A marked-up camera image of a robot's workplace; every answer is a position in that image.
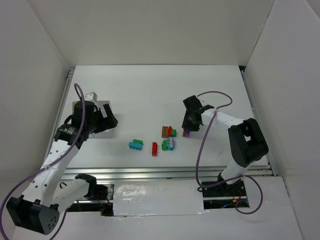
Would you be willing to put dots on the green curved lego brick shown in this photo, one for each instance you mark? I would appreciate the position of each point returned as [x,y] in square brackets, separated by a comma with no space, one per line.
[164,145]

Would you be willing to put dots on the white compartment organizer box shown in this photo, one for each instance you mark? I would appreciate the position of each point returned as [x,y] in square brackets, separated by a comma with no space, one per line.
[80,109]

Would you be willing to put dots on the teal rectangular lego brick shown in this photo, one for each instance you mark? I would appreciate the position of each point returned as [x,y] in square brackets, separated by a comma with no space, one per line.
[135,146]

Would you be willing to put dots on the red curved lego brick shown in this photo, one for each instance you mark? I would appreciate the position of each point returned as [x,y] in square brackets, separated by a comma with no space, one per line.
[169,131]

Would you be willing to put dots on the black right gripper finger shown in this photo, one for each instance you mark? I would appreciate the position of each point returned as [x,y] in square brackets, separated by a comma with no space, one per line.
[186,123]
[194,125]

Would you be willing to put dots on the small green lego brick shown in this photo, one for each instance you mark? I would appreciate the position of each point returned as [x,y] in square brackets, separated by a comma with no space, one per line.
[173,132]

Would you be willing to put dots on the purple curved lego brick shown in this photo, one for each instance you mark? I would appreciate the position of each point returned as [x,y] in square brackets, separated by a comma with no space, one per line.
[188,132]

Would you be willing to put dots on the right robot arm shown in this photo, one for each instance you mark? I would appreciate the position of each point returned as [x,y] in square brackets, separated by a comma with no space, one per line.
[246,140]

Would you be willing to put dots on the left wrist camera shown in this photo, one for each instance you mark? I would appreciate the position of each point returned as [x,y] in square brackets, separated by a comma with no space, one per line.
[91,97]

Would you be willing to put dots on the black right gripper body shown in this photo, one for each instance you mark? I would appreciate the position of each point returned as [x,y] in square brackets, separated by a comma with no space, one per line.
[189,121]

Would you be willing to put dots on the red rectangular lego brick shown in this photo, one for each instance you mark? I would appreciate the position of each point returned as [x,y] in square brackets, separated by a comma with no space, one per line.
[154,149]

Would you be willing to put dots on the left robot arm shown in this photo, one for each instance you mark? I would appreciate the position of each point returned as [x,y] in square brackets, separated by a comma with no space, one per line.
[40,205]

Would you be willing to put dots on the brown rectangular lego brick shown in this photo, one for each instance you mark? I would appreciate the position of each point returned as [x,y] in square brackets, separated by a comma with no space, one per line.
[164,131]

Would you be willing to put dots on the blue frog-print lego brick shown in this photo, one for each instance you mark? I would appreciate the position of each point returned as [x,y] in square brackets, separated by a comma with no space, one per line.
[170,143]

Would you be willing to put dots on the green lego brick on teal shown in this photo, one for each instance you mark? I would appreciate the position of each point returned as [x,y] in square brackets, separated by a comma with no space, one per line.
[137,141]

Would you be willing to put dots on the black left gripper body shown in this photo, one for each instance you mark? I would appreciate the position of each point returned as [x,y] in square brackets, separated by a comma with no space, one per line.
[104,120]

